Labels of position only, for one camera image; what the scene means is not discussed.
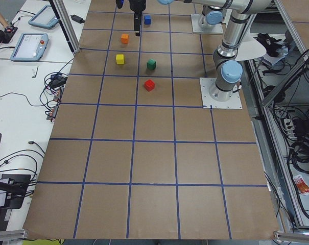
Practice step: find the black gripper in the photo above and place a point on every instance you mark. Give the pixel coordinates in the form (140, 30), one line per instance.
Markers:
(135, 5)

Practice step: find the red wooden block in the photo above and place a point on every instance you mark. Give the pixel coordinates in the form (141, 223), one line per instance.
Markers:
(149, 85)

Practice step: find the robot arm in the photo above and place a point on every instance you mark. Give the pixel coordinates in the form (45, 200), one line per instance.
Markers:
(211, 16)
(229, 71)

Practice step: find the blue wooden block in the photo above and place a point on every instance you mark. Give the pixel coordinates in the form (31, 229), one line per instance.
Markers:
(147, 19)

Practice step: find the orange wooden block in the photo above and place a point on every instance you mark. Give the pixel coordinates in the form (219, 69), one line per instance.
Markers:
(124, 38)

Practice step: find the yellow wooden block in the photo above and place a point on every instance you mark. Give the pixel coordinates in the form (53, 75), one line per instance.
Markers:
(120, 59)

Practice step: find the green wooden block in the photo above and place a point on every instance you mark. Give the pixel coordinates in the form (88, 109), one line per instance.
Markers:
(151, 64)

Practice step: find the black power adapter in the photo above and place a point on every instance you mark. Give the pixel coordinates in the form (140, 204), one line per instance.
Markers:
(77, 19)

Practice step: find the far teach pendant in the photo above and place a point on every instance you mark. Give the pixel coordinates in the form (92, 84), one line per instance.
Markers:
(44, 18)

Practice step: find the teach pendant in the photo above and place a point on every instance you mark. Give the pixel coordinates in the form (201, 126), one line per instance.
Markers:
(44, 18)
(30, 47)

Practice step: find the near teach pendant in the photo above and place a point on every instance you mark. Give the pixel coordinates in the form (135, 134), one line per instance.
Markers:
(30, 47)

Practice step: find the white chair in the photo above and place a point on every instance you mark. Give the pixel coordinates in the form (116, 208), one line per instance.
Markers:
(249, 47)

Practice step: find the black monitor stand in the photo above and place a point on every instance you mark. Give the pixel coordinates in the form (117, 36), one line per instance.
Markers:
(13, 189)

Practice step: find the orange snack packet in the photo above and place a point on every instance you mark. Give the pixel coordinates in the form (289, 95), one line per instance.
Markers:
(301, 185)

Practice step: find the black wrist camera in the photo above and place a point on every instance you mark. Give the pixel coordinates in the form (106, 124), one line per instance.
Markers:
(119, 3)

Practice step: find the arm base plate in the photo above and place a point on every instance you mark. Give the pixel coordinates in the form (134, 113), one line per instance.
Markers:
(213, 98)
(200, 26)

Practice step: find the aluminium frame post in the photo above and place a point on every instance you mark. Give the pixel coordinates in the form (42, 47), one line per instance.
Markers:
(65, 24)

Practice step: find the circuit boards with cables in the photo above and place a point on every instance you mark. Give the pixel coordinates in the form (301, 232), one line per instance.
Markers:
(51, 95)

